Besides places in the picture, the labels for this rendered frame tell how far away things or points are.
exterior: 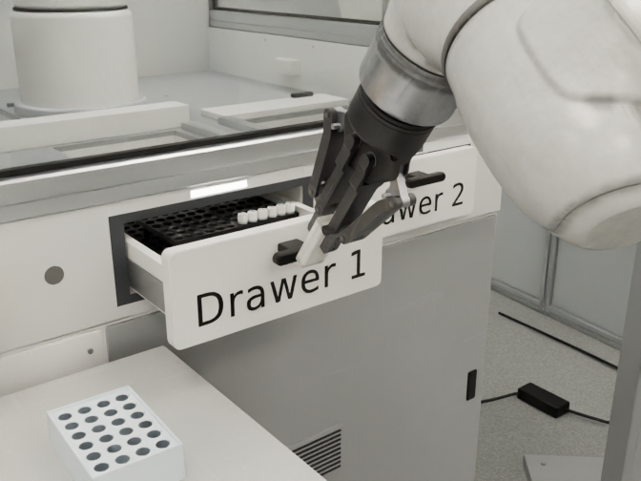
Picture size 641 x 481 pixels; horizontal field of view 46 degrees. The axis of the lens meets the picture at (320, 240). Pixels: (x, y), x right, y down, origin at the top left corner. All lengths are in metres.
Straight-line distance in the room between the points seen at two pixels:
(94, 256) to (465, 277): 0.67
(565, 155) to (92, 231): 0.59
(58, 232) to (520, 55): 0.57
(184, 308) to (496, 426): 1.51
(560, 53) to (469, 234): 0.86
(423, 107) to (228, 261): 0.30
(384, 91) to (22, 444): 0.49
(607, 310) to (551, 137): 2.28
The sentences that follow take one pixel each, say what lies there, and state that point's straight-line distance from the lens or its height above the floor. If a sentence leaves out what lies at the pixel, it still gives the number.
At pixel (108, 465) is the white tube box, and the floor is 0.79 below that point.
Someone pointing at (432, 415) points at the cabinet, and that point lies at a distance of 1.40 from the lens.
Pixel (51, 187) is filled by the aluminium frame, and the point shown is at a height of 0.98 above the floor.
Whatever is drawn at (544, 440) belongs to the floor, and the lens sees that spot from 2.18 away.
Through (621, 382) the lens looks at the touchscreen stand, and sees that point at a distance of 1.79.
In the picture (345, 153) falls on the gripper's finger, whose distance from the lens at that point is 0.71.
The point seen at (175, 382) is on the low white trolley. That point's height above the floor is 0.76.
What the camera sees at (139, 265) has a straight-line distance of 0.90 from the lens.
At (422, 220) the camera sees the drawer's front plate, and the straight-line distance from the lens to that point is 1.18.
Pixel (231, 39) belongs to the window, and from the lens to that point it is 0.96.
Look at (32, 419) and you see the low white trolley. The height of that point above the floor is 0.76.
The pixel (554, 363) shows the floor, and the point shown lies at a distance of 2.56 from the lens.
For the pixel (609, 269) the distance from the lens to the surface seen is 2.67.
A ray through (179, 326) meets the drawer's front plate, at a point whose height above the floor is 0.85.
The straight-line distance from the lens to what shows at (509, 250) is 2.95.
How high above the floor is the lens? 1.20
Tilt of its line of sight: 20 degrees down
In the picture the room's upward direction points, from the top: straight up
